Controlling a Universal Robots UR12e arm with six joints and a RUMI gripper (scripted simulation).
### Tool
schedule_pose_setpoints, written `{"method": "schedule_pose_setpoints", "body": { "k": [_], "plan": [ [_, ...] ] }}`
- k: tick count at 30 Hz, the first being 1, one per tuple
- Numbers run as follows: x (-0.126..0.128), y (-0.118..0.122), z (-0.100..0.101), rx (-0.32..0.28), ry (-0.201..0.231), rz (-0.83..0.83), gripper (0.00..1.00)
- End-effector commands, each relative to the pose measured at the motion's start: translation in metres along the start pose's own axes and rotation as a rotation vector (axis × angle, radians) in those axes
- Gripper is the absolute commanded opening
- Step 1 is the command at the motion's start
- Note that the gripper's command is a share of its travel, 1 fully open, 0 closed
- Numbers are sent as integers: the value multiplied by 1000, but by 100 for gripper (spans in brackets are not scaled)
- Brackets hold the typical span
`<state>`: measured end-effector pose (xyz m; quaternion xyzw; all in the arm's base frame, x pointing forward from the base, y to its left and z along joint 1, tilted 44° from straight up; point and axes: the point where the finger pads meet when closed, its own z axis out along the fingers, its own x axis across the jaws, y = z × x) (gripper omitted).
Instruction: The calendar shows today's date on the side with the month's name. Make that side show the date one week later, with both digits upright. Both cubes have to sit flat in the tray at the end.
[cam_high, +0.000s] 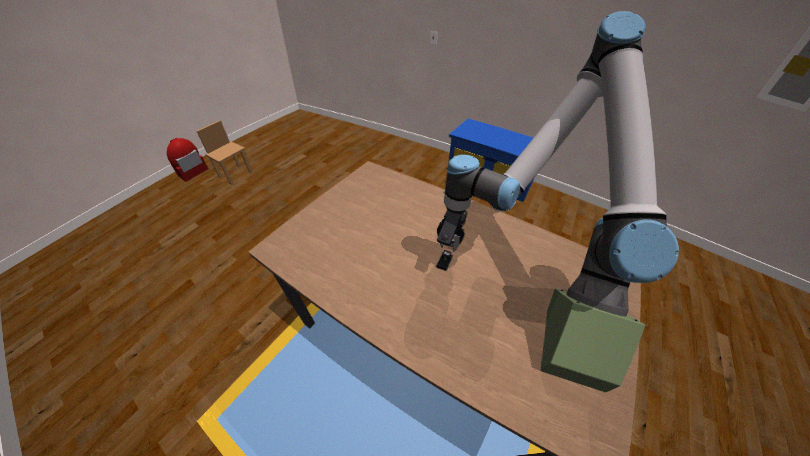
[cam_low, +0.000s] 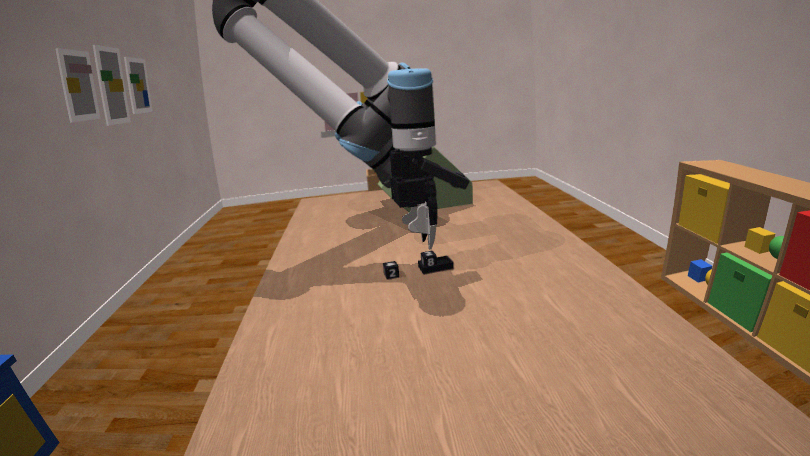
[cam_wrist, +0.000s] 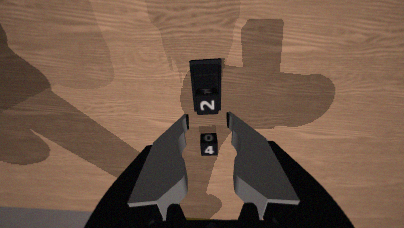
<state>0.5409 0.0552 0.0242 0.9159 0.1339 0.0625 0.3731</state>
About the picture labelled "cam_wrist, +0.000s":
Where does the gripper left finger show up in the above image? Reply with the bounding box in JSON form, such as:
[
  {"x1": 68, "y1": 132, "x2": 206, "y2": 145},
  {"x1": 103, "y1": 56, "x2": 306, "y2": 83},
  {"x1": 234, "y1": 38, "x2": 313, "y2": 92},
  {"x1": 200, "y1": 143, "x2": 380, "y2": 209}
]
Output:
[{"x1": 84, "y1": 114, "x2": 189, "y2": 228}]

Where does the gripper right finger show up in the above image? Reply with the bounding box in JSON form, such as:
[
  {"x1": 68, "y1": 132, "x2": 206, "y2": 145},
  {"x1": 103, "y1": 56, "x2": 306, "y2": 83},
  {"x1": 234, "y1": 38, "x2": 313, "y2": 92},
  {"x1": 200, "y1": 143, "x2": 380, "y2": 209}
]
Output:
[{"x1": 226, "y1": 112, "x2": 355, "y2": 228}]

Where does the black cube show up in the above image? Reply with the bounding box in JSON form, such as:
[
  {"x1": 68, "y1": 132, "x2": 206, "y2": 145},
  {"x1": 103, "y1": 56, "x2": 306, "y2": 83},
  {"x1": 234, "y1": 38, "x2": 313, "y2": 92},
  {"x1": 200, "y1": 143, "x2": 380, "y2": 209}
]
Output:
[
  {"x1": 195, "y1": 88, "x2": 218, "y2": 115},
  {"x1": 200, "y1": 133, "x2": 218, "y2": 156}
]

